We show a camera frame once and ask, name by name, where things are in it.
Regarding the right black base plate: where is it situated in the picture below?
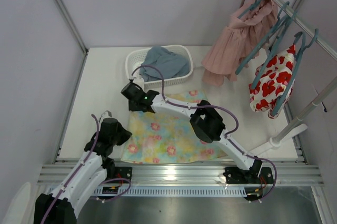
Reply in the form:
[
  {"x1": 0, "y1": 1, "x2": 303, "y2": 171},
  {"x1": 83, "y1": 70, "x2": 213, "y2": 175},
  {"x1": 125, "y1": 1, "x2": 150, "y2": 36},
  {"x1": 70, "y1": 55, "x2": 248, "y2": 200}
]
[{"x1": 223, "y1": 167, "x2": 274, "y2": 184}]

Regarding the pastel floral skirt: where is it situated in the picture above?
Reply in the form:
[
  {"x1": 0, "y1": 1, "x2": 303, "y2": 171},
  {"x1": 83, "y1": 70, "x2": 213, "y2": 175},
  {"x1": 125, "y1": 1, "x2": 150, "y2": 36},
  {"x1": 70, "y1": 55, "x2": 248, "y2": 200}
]
[{"x1": 121, "y1": 89, "x2": 227, "y2": 165}]

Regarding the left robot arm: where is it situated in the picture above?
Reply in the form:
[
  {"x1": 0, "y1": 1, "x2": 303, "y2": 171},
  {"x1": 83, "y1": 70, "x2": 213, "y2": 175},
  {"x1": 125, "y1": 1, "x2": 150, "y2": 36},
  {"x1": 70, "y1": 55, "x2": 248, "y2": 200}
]
[{"x1": 33, "y1": 117, "x2": 132, "y2": 223}]

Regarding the metal clothes rail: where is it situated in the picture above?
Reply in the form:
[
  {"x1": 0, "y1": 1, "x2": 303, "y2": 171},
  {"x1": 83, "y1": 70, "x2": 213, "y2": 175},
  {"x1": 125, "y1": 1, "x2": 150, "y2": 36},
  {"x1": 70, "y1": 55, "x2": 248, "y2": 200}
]
[{"x1": 249, "y1": 0, "x2": 337, "y2": 60}]

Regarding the teal empty hanger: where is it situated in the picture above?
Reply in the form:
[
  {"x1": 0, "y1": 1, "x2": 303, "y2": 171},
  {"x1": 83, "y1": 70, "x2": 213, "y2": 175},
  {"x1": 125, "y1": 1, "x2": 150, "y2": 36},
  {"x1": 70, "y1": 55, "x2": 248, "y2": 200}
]
[{"x1": 234, "y1": 1, "x2": 300, "y2": 76}]

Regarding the white plastic basket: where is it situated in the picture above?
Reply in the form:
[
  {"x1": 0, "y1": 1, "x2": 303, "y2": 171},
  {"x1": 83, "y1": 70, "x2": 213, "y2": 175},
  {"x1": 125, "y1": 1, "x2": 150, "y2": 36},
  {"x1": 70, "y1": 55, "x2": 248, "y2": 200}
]
[{"x1": 125, "y1": 45, "x2": 194, "y2": 89}]

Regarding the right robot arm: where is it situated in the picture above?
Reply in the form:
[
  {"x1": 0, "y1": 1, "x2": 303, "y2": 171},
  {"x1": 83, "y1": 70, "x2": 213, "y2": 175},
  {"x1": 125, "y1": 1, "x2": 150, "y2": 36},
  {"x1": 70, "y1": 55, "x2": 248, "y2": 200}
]
[{"x1": 121, "y1": 80, "x2": 262, "y2": 183}]

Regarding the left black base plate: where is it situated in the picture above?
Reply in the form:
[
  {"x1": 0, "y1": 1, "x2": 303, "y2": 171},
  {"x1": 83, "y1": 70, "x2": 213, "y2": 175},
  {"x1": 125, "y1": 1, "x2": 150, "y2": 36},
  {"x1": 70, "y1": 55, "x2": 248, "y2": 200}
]
[{"x1": 106, "y1": 166, "x2": 133, "y2": 180}]

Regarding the white slotted cable duct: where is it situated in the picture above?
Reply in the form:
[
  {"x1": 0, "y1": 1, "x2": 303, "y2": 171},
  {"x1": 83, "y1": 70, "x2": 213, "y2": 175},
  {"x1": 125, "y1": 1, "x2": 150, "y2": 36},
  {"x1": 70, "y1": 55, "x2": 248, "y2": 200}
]
[{"x1": 48, "y1": 186, "x2": 250, "y2": 197}]

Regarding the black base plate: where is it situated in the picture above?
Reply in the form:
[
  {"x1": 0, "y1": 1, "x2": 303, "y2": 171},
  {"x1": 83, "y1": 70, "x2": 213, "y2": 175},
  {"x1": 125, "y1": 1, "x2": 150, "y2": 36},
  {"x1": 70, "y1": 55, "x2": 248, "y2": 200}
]
[
  {"x1": 223, "y1": 167, "x2": 274, "y2": 184},
  {"x1": 106, "y1": 166, "x2": 133, "y2": 180}
]

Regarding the aluminium mounting rail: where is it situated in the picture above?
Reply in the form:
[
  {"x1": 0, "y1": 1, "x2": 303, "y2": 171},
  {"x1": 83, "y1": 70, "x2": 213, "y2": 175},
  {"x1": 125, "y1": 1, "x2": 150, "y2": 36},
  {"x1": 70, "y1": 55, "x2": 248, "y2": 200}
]
[{"x1": 37, "y1": 159, "x2": 324, "y2": 186}]

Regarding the red poppy skirt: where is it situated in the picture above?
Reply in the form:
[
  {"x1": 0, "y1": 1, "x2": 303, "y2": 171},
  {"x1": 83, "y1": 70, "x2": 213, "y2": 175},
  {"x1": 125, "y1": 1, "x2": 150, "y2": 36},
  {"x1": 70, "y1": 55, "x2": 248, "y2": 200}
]
[{"x1": 249, "y1": 45, "x2": 296, "y2": 119}]

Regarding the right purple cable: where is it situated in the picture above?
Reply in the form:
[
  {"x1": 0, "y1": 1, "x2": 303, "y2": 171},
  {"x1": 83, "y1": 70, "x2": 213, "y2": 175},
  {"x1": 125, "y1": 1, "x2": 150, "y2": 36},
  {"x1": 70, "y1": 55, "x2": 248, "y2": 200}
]
[{"x1": 130, "y1": 65, "x2": 279, "y2": 203}]

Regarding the blue grey cloth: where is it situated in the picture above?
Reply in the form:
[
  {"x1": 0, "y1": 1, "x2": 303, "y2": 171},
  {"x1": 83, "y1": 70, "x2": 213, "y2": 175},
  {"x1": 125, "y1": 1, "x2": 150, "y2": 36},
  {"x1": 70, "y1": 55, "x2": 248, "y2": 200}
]
[{"x1": 139, "y1": 47, "x2": 190, "y2": 82}]

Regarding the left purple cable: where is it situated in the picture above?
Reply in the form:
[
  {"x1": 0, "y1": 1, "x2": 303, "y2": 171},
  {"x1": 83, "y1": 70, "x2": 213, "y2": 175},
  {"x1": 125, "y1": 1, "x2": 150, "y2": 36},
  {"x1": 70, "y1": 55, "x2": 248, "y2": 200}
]
[{"x1": 39, "y1": 114, "x2": 132, "y2": 224}]

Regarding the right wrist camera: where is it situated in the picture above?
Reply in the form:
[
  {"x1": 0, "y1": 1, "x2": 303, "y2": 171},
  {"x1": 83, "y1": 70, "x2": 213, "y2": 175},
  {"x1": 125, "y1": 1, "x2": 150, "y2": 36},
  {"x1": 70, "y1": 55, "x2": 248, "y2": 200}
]
[{"x1": 130, "y1": 76, "x2": 145, "y2": 89}]

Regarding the purple cable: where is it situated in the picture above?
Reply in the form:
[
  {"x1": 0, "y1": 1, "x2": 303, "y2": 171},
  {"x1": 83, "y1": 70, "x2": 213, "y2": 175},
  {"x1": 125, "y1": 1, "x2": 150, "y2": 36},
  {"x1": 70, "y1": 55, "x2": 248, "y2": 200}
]
[
  {"x1": 39, "y1": 114, "x2": 132, "y2": 224},
  {"x1": 130, "y1": 65, "x2": 279, "y2": 203}
]

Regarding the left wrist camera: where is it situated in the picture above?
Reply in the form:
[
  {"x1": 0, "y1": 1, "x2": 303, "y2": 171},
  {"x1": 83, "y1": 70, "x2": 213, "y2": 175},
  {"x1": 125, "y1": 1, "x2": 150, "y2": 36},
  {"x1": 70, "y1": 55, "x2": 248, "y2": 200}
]
[{"x1": 100, "y1": 110, "x2": 112, "y2": 121}]

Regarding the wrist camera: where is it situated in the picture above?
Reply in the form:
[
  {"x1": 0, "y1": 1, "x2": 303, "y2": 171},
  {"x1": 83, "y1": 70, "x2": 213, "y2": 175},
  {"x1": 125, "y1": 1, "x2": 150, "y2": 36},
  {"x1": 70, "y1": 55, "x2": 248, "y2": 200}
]
[
  {"x1": 130, "y1": 76, "x2": 145, "y2": 89},
  {"x1": 100, "y1": 110, "x2": 112, "y2": 121}
]

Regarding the pink ruffled skirt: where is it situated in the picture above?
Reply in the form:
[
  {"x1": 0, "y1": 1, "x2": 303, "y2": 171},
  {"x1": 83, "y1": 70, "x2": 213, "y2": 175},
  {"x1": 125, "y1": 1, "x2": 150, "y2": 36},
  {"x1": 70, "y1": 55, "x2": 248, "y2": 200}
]
[{"x1": 202, "y1": 0, "x2": 279, "y2": 86}]

